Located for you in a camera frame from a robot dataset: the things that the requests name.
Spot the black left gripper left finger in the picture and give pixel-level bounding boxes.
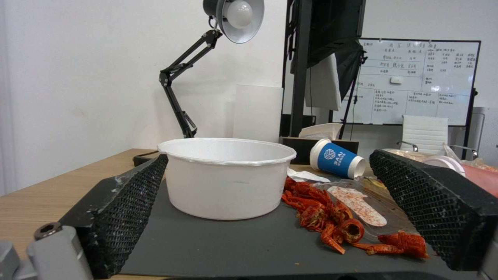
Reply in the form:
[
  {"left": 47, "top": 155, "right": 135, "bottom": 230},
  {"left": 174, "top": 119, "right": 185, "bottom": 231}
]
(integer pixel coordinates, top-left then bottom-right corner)
[{"left": 0, "top": 154, "right": 170, "bottom": 280}]

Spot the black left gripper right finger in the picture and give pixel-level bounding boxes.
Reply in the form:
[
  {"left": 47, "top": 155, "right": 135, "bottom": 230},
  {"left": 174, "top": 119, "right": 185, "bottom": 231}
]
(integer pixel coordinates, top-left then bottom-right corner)
[{"left": 368, "top": 149, "right": 498, "bottom": 272}]

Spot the white plastic lid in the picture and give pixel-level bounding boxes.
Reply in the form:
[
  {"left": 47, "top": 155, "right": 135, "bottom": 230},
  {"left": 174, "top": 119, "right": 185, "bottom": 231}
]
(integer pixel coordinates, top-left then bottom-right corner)
[{"left": 421, "top": 155, "right": 466, "bottom": 177}]

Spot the red crayfish shell piece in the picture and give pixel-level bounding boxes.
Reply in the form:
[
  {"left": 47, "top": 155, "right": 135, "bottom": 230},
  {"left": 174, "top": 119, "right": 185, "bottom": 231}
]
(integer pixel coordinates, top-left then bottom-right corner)
[{"left": 352, "top": 230, "right": 430, "bottom": 259}]

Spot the white office chair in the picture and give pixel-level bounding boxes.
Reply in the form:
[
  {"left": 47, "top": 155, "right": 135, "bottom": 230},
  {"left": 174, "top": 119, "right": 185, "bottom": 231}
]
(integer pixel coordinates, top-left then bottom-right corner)
[{"left": 396, "top": 114, "right": 478, "bottom": 160}]

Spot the clear plastic glove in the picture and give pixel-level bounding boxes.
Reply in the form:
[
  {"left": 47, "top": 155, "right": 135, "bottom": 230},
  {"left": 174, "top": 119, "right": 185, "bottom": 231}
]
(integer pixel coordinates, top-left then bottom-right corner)
[{"left": 313, "top": 178, "right": 421, "bottom": 243}]

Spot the blue paper cup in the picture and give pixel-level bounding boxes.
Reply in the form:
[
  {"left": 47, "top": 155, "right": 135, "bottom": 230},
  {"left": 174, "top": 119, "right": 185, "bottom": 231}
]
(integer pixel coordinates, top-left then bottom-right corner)
[{"left": 309, "top": 138, "right": 367, "bottom": 180}]

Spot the red crayfish shell pile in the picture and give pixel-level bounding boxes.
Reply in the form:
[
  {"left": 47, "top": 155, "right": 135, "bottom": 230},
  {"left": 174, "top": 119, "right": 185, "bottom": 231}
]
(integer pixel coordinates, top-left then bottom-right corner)
[{"left": 281, "top": 177, "right": 366, "bottom": 255}]

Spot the white plastic bowl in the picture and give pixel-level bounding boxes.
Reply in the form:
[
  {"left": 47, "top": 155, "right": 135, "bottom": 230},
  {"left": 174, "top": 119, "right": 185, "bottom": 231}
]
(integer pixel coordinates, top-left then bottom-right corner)
[{"left": 157, "top": 137, "right": 297, "bottom": 221}]

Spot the whiteboard with writing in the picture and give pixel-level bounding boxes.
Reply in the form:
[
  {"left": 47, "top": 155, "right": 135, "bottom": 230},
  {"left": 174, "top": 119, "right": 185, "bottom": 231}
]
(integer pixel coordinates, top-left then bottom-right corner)
[{"left": 331, "top": 38, "right": 482, "bottom": 127}]

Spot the dark grey mat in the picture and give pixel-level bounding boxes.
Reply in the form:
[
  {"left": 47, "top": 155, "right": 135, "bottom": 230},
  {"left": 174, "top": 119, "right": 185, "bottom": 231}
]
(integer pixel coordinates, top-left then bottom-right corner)
[{"left": 123, "top": 172, "right": 452, "bottom": 276}]

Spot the crumpled white napkin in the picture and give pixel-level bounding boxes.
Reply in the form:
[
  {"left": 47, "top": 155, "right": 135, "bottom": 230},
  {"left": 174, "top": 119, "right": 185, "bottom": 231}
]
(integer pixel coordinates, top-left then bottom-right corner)
[{"left": 287, "top": 168, "right": 331, "bottom": 183}]

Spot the brown tissue box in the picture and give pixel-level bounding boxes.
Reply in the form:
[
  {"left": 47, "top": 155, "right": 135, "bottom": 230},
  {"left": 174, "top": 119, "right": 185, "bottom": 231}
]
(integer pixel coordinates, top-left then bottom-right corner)
[{"left": 281, "top": 122, "right": 359, "bottom": 164}]

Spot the black softbox light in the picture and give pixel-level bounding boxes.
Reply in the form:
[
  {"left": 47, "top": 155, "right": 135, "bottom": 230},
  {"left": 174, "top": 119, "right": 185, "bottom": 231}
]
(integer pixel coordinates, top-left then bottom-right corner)
[{"left": 304, "top": 38, "right": 368, "bottom": 111}]

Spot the black desk lamp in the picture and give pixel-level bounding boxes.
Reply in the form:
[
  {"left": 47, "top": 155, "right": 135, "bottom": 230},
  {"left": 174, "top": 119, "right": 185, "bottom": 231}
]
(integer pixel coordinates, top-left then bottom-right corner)
[{"left": 133, "top": 0, "right": 265, "bottom": 167}]

